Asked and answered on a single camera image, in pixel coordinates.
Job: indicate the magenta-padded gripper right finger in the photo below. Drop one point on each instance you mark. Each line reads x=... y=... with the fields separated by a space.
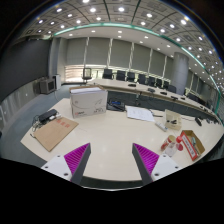
x=146 y=160

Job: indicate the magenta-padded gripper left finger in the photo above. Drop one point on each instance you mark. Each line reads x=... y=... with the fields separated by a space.
x=76 y=160

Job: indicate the red and cream mug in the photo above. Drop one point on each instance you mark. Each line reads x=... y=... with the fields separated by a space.
x=165 y=141

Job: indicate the brown paper envelope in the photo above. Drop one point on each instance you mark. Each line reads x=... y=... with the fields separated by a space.
x=53 y=133

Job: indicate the white power strip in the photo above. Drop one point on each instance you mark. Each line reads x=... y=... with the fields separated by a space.
x=161 y=126

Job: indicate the small black clip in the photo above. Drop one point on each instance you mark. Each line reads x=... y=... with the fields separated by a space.
x=173 y=122

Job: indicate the white paper sheet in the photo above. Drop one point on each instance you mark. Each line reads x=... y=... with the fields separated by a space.
x=140 y=114

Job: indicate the beige compartment box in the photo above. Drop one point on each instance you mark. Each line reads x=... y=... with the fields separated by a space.
x=173 y=116

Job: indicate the black power adapter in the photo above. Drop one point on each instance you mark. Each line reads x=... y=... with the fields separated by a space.
x=47 y=115

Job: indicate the open brown cardboard box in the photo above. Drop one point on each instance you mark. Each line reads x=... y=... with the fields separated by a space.
x=196 y=140

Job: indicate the white carton box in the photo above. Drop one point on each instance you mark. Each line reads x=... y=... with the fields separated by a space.
x=88 y=103

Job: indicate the black desk phone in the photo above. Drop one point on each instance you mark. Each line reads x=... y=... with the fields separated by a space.
x=115 y=105

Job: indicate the small black tabletop device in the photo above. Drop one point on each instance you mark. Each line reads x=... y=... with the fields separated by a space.
x=198 y=121

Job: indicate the grey old monitor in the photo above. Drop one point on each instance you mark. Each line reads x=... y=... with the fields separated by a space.
x=46 y=86

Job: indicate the long curved conference desk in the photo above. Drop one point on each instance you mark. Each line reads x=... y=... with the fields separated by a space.
x=116 y=83

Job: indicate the row of black office chairs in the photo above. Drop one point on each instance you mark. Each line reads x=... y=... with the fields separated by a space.
x=120 y=75

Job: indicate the group of ceiling lights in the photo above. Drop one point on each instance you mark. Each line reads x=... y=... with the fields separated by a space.
x=121 y=9

